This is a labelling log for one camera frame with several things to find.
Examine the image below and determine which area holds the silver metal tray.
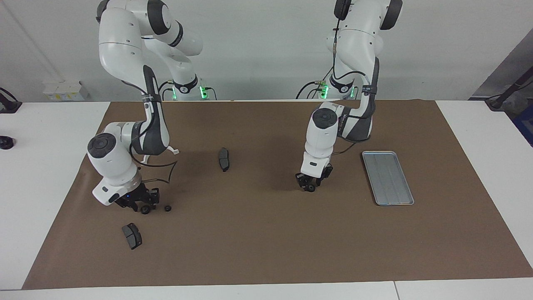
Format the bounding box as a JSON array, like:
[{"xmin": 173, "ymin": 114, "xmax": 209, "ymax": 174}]
[{"xmin": 361, "ymin": 151, "xmax": 415, "ymax": 206}]

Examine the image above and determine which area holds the thick dark brake pad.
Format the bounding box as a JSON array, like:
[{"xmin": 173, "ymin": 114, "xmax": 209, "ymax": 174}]
[{"xmin": 122, "ymin": 223, "xmax": 143, "ymax": 250}]

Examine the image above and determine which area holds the white semicircular plastic clamp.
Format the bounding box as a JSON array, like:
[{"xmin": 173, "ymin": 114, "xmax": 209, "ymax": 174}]
[{"xmin": 140, "ymin": 145, "xmax": 180, "ymax": 165}]

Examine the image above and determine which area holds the brown table mat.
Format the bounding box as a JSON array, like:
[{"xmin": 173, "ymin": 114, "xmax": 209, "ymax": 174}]
[{"xmin": 22, "ymin": 99, "xmax": 533, "ymax": 290}]

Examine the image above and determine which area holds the slim dark brake pad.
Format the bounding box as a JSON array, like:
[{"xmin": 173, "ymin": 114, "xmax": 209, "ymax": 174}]
[{"xmin": 218, "ymin": 147, "xmax": 231, "ymax": 173}]

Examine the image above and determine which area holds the white power strip box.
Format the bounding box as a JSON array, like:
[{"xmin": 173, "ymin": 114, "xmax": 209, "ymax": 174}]
[{"xmin": 43, "ymin": 80, "xmax": 90, "ymax": 101}]

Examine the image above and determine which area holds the black table clamp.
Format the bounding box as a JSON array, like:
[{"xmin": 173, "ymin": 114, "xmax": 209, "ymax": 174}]
[{"xmin": 0, "ymin": 87, "xmax": 22, "ymax": 114}]

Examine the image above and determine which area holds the black pole stand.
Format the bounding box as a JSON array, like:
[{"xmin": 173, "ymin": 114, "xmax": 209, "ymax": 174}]
[{"xmin": 485, "ymin": 69, "xmax": 533, "ymax": 111}]

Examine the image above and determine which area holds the blue crate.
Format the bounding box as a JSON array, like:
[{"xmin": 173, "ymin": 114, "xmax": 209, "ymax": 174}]
[{"xmin": 512, "ymin": 104, "xmax": 533, "ymax": 147}]

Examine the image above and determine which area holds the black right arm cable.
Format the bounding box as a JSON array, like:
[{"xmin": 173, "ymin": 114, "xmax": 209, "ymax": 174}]
[{"xmin": 125, "ymin": 79, "xmax": 178, "ymax": 185}]

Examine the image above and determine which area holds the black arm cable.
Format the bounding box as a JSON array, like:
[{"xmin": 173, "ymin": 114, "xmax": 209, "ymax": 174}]
[
  {"xmin": 125, "ymin": 79, "xmax": 178, "ymax": 185},
  {"xmin": 331, "ymin": 4, "xmax": 378, "ymax": 157}
]

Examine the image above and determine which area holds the black left base cable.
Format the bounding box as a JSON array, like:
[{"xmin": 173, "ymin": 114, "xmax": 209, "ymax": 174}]
[{"xmin": 296, "ymin": 78, "xmax": 331, "ymax": 100}]

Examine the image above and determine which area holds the black base cable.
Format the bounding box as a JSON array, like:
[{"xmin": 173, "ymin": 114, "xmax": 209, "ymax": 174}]
[
  {"xmin": 296, "ymin": 78, "xmax": 331, "ymax": 100},
  {"xmin": 157, "ymin": 80, "xmax": 218, "ymax": 101}
]

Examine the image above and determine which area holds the black right base cable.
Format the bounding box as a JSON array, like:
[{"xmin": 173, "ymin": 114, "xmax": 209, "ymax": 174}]
[{"xmin": 157, "ymin": 80, "xmax": 218, "ymax": 101}]

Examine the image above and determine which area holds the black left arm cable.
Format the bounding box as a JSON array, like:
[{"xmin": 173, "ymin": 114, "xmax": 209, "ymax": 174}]
[{"xmin": 331, "ymin": 4, "xmax": 378, "ymax": 157}]

